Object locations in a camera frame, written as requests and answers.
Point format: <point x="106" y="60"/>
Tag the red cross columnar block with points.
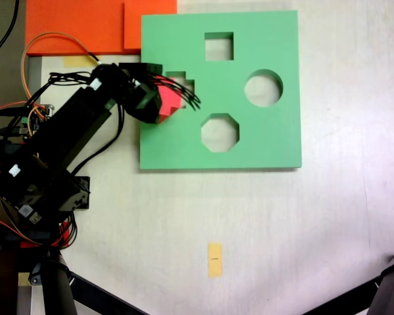
<point x="167" y="105"/>

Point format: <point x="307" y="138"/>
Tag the small orange flat block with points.
<point x="133" y="29"/>

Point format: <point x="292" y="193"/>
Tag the large orange flat block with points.
<point x="69" y="19"/>

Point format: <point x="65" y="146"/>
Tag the yellow masking tape piece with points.
<point x="78" y="61"/>

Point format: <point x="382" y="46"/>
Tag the green shape sorting board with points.
<point x="266" y="147"/>

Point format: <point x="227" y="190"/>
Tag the red table clamp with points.
<point x="65" y="231"/>

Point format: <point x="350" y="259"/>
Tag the yellow tape strip black mark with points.
<point x="215" y="260"/>

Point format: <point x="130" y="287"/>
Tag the thin black tripod strut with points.
<point x="348" y="305"/>
<point x="101" y="298"/>

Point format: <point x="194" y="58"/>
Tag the thick black tripod leg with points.
<point x="57" y="292"/>

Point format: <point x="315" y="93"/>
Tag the notched black tripod leg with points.
<point x="390" y="288"/>

